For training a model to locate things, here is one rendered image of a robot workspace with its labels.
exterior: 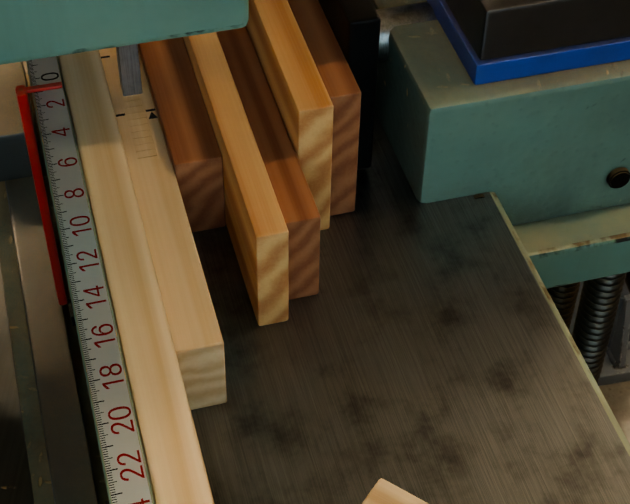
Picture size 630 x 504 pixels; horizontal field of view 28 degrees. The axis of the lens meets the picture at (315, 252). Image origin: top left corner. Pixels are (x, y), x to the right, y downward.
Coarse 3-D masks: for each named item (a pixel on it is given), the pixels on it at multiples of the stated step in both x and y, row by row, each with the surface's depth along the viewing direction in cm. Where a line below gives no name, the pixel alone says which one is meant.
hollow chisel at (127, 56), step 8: (120, 48) 56; (128, 48) 56; (136, 48) 56; (120, 56) 56; (128, 56) 56; (136, 56) 56; (120, 64) 57; (128, 64) 57; (136, 64) 57; (120, 72) 57; (128, 72) 57; (136, 72) 57; (120, 80) 58; (128, 80) 57; (136, 80) 57; (128, 88) 58; (136, 88) 58
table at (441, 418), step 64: (384, 192) 61; (320, 256) 58; (384, 256) 58; (448, 256) 58; (512, 256) 58; (576, 256) 63; (256, 320) 55; (320, 320) 55; (384, 320) 55; (448, 320) 55; (512, 320) 56; (256, 384) 53; (320, 384) 53; (384, 384) 53; (448, 384) 53; (512, 384) 53; (576, 384) 53; (256, 448) 51; (320, 448) 51; (384, 448) 51; (448, 448) 51; (512, 448) 51; (576, 448) 51
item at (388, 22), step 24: (336, 0) 56; (360, 0) 56; (336, 24) 57; (360, 24) 55; (384, 24) 60; (360, 48) 56; (384, 48) 60; (360, 72) 57; (360, 120) 59; (360, 144) 60; (360, 168) 61
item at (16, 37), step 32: (0, 0) 49; (32, 0) 49; (64, 0) 50; (96, 0) 50; (128, 0) 51; (160, 0) 51; (192, 0) 51; (224, 0) 52; (0, 32) 50; (32, 32) 50; (64, 32) 51; (96, 32) 51; (128, 32) 52; (160, 32) 52; (192, 32) 53; (0, 64) 51
